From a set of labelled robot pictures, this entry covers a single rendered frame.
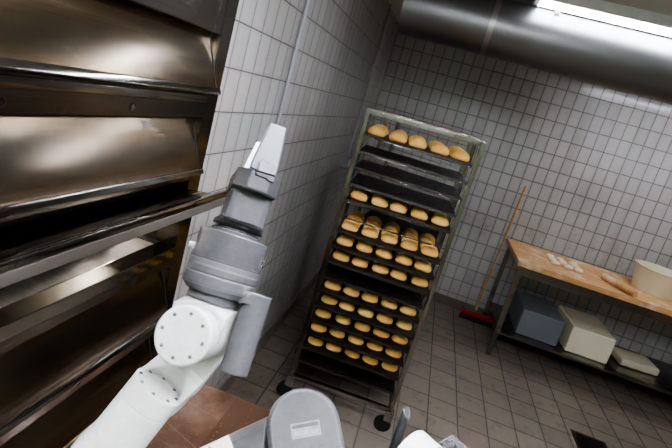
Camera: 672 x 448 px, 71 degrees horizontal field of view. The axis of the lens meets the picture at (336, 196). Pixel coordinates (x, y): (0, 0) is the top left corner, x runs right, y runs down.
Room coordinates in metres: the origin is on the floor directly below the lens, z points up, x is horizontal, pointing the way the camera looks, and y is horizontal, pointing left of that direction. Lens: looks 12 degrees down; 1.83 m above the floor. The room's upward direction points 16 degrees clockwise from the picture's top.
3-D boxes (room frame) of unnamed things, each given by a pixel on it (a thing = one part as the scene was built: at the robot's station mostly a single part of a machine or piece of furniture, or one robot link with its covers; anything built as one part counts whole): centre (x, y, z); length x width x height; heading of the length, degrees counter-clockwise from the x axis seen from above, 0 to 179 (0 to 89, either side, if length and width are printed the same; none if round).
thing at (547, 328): (4.14, -2.08, 0.35); 0.50 x 0.36 x 0.24; 170
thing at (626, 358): (3.98, -2.96, 0.27); 0.34 x 0.26 x 0.07; 86
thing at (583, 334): (4.06, -2.49, 0.35); 0.50 x 0.36 x 0.24; 171
